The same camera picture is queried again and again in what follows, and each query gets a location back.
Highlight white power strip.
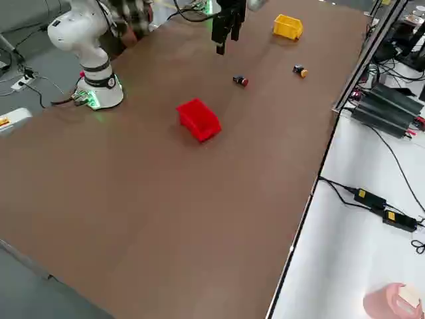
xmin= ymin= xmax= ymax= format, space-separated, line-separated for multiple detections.
xmin=11 ymin=74 xmax=36 ymax=91

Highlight black adapter cable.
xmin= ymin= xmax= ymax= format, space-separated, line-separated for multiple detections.
xmin=317 ymin=177 xmax=373 ymax=211

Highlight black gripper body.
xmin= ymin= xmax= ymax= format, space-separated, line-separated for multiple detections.
xmin=215 ymin=0 xmax=248 ymax=19

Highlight long black power cable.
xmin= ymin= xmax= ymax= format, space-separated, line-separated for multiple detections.
xmin=341 ymin=106 xmax=425 ymax=214

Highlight aluminium frame rail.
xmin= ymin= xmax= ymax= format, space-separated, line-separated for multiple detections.
xmin=331 ymin=0 xmax=410 ymax=114

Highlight red plastic storage bin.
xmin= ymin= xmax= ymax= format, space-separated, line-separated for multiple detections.
xmin=175 ymin=98 xmax=222 ymax=144

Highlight black cable on floor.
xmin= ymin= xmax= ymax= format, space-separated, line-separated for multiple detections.
xmin=18 ymin=81 xmax=48 ymax=110

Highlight person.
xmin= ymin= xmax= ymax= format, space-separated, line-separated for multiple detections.
xmin=98 ymin=0 xmax=155 ymax=58

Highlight black adapter with yellow label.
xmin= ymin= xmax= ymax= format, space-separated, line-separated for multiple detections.
xmin=382 ymin=209 xmax=418 ymax=233
xmin=353 ymin=187 xmax=388 ymax=211

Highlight black finned power supply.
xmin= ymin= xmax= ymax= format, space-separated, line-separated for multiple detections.
xmin=351 ymin=83 xmax=425 ymax=140

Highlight pink round container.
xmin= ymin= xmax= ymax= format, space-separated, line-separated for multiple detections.
xmin=362 ymin=282 xmax=425 ymax=319

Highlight yellow plastic storage bin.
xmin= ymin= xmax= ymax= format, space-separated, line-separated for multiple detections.
xmin=272 ymin=13 xmax=303 ymax=41

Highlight white box with yellow label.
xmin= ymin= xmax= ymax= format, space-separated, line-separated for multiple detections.
xmin=0 ymin=107 xmax=33 ymax=138

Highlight black monitor stand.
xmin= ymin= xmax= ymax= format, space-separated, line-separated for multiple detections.
xmin=393 ymin=13 xmax=425 ymax=72

